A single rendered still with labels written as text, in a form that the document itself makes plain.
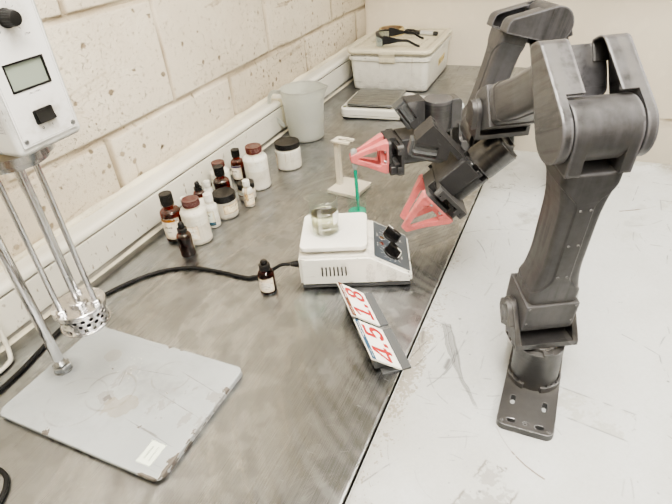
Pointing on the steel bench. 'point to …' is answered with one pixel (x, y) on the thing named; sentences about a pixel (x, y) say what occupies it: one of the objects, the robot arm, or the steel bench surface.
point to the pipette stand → (342, 173)
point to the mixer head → (29, 90)
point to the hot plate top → (352, 239)
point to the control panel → (387, 245)
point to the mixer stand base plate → (126, 401)
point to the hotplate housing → (350, 267)
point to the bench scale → (373, 104)
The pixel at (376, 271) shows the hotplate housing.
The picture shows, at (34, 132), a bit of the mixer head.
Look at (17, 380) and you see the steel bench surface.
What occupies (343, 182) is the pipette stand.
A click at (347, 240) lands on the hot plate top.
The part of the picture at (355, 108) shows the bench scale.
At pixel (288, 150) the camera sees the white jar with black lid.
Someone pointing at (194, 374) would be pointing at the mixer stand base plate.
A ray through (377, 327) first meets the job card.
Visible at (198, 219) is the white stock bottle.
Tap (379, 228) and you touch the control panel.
